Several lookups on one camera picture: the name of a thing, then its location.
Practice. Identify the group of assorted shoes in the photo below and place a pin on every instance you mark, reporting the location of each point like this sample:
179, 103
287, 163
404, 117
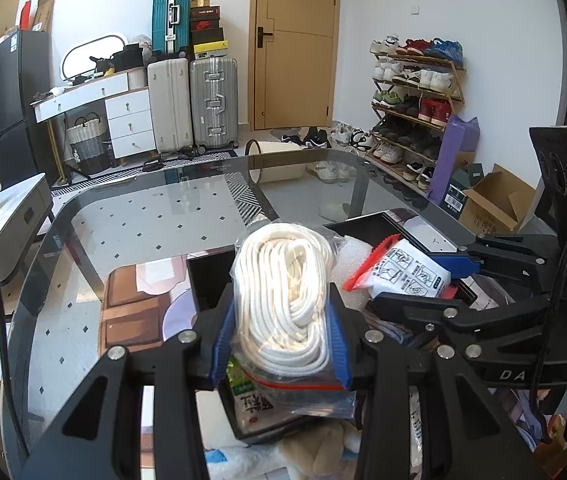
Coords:
413, 110

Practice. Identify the black shoe box red print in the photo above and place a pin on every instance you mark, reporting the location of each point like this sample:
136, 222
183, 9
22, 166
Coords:
206, 25

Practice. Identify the black shoe box white label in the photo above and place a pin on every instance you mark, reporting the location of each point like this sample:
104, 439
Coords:
206, 12

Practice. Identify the yellow black shoe box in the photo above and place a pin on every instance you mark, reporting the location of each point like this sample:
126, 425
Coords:
210, 48

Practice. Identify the brown shoe box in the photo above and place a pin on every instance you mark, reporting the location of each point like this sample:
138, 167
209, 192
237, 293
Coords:
200, 3

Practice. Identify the white packet red edge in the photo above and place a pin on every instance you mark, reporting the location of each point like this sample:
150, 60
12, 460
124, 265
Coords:
408, 272

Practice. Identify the black cardboard box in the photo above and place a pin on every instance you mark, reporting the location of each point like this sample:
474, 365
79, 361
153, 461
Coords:
208, 285

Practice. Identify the purple yoga mat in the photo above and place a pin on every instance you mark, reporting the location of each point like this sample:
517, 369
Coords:
451, 160

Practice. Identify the black fridge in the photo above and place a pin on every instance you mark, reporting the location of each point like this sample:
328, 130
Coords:
13, 90

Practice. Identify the woven basket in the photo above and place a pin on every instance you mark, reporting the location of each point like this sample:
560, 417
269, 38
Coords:
85, 142

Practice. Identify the wooden door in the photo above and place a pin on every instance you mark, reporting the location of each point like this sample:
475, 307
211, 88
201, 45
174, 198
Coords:
293, 45

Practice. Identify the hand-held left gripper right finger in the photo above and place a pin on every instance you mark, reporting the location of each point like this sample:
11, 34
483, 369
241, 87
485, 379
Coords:
341, 345

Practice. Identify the printed desk mat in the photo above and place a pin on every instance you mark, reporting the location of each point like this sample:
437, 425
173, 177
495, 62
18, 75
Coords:
128, 305

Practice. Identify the beige plush toy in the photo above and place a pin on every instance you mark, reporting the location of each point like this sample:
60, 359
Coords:
323, 452

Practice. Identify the white side cabinet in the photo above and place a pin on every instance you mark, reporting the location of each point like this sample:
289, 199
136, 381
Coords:
8, 225

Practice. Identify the green printed packet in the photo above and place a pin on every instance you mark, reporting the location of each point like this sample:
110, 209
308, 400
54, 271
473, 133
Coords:
253, 405

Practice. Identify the teal suitcase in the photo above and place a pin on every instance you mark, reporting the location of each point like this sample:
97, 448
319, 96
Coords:
171, 20

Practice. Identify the open cardboard box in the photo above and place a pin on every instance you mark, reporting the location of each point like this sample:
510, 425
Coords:
498, 205

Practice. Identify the oval mirror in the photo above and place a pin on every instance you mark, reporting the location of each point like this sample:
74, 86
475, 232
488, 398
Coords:
83, 55

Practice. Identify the white dressing desk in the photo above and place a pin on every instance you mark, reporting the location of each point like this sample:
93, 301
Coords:
128, 120

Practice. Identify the silver suitcase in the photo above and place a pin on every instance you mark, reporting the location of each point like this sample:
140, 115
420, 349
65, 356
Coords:
213, 102

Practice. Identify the flat cardboard box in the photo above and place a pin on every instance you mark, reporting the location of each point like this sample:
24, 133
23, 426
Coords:
43, 12

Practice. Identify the beige waste bin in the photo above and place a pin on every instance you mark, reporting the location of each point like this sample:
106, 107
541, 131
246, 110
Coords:
276, 165

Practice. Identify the wooden shoe rack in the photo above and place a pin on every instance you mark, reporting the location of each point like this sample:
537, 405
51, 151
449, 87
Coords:
456, 90

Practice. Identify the white suitcase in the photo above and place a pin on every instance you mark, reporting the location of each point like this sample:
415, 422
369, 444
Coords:
169, 105

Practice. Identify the plain black shoe box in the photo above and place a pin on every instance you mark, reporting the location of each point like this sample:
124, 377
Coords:
208, 36

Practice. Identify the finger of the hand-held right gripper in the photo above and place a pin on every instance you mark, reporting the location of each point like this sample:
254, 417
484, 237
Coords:
503, 255
438, 310

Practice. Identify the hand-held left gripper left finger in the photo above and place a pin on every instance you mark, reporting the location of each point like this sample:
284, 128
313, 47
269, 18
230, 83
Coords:
221, 340

